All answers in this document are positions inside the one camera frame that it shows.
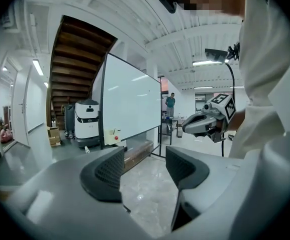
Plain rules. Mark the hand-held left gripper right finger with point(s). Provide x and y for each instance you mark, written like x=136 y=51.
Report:
x=222 y=196

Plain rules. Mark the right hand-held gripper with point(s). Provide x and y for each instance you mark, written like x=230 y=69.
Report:
x=222 y=106

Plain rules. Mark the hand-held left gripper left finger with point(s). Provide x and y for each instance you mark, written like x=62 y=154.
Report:
x=67 y=209

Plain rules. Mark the person's right forearm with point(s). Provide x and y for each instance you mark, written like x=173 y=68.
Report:
x=236 y=120

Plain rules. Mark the whiteboard on black stand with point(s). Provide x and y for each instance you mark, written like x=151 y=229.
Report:
x=130 y=99

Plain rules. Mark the person's right hand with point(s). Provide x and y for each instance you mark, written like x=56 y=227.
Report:
x=221 y=126

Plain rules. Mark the ceiling tube light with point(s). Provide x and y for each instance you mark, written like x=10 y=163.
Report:
x=38 y=67
x=206 y=62
x=203 y=87

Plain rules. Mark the long wooden floor kerb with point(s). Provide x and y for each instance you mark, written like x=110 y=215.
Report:
x=137 y=154

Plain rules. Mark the cardboard box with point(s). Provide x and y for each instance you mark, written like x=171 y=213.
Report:
x=55 y=141
x=53 y=131

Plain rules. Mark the red round magnet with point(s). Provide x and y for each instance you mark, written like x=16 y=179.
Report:
x=116 y=137

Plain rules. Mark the cream plastic holder box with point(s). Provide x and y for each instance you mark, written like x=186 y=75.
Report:
x=110 y=139

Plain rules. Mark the white cleaning robot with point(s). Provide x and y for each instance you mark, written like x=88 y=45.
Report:
x=87 y=124

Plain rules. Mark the person's beige shirt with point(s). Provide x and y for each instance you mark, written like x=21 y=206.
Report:
x=267 y=71

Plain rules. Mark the pink plush toy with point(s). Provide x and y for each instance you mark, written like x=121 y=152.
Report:
x=6 y=136

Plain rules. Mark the white door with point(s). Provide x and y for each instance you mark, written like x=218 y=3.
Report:
x=20 y=114

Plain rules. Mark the wooden staircase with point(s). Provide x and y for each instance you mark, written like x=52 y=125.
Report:
x=72 y=66

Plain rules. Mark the black frame table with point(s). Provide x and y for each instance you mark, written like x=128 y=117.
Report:
x=170 y=120

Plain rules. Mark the black head camera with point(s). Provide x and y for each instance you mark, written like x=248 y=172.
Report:
x=168 y=0

